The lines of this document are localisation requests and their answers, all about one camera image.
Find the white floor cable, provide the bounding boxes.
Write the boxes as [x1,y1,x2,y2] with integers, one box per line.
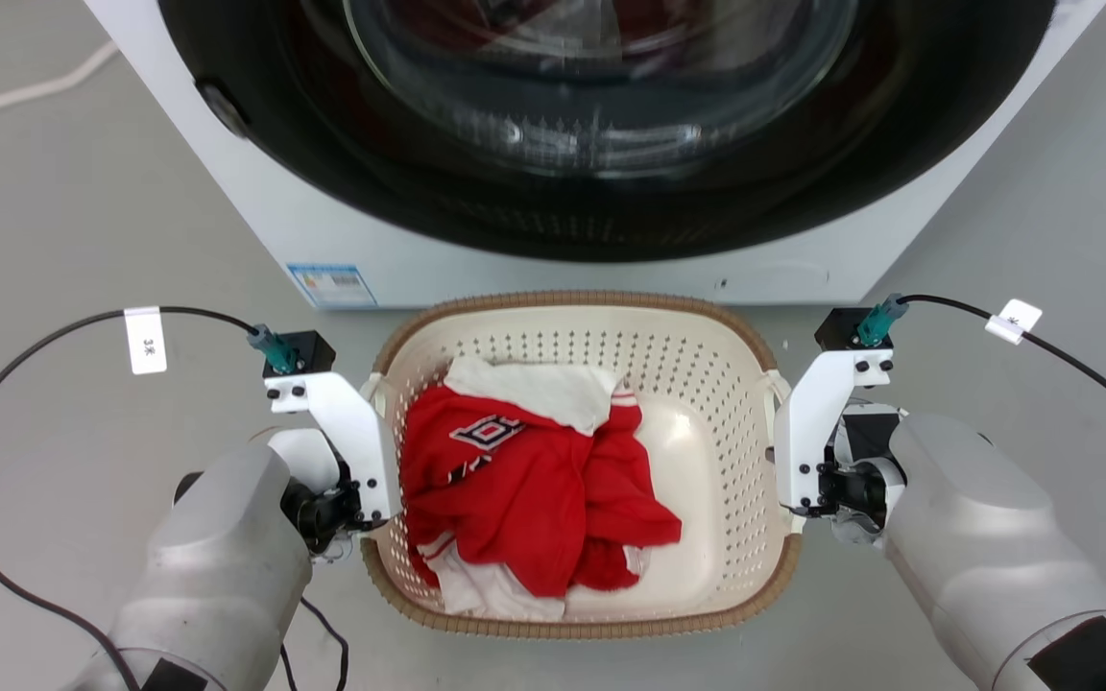
[0,40,121,139]

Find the white tag on left cable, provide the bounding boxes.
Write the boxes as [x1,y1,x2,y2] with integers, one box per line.
[123,306,169,376]

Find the blue energy label sticker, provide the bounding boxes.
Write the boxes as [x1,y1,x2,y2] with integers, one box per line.
[286,263,378,309]

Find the thin black cable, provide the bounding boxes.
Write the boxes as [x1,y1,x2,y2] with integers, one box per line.
[279,597,351,691]

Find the cream laundry basket brown rim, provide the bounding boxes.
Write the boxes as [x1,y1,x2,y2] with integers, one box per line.
[359,291,803,641]

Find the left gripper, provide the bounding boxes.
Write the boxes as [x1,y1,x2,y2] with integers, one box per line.
[268,427,365,560]

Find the white tag on cable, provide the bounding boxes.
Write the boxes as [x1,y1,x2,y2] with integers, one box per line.
[123,306,169,376]
[984,298,1045,346]

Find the red printed garment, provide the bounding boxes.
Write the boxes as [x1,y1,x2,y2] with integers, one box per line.
[399,380,684,600]

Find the black round washer door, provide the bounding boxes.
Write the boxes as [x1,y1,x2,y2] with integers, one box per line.
[157,0,1059,264]

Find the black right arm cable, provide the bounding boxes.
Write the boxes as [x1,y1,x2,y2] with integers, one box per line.
[856,294,1106,457]

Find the dark washer door latch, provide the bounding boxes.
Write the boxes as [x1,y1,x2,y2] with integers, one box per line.
[196,81,252,141]

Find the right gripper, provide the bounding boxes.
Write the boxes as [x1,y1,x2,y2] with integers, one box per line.
[815,403,905,546]

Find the white garment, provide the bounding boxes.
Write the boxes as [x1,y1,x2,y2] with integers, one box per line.
[443,356,623,437]

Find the white tag on right cable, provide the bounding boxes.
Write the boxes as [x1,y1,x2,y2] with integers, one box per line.
[984,298,1045,346]

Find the white washing machine body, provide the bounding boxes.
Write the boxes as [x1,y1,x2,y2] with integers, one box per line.
[83,0,1106,310]

